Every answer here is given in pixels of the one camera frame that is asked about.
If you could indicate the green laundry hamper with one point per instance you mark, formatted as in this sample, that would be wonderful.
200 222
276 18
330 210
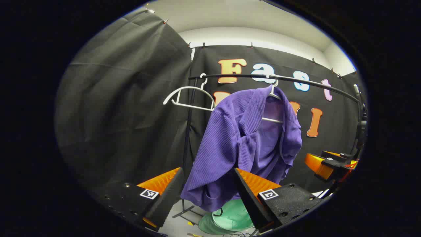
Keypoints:
230 217

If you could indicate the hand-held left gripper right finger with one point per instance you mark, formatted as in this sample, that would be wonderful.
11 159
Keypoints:
250 200

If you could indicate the white plastic hanger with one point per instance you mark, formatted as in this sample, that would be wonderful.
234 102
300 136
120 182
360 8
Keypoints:
189 87
273 120

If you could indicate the purple ribbed sweater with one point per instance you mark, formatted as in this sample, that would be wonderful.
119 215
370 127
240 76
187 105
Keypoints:
227 144

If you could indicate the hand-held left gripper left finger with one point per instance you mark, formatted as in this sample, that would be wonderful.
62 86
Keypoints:
167 197

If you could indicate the black backdrop cloth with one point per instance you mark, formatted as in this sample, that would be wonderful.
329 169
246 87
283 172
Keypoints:
125 98

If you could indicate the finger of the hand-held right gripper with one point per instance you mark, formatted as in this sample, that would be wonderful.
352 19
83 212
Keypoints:
317 164
350 169

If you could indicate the black clothes rack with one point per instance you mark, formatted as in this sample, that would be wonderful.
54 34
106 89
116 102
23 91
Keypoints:
189 131

